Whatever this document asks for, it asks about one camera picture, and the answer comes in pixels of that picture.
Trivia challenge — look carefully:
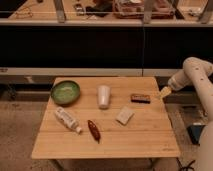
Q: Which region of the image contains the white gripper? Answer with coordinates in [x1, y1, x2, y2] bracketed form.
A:
[159, 69, 191, 99]

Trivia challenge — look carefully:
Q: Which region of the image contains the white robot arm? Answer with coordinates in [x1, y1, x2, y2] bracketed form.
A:
[159, 57, 213, 171]

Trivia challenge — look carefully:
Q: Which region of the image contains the white sponge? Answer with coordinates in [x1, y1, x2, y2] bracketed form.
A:
[116, 106, 134, 125]

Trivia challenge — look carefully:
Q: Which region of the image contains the dark blue floor box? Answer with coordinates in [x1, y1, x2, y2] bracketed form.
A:
[187, 125, 204, 145]

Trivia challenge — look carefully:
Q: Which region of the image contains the white foam cup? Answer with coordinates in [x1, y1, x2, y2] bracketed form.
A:
[97, 85, 111, 109]

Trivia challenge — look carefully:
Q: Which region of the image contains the wooden table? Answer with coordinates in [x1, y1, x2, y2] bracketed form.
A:
[32, 77, 180, 159]

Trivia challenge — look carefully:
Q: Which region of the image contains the clear tray on shelf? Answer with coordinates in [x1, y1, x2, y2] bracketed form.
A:
[113, 0, 175, 19]

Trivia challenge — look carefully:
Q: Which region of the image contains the green bowl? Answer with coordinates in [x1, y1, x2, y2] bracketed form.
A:
[50, 80, 80, 105]

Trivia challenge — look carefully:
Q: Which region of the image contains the white plastic bottle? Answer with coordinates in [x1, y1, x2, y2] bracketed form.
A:
[54, 107, 82, 134]

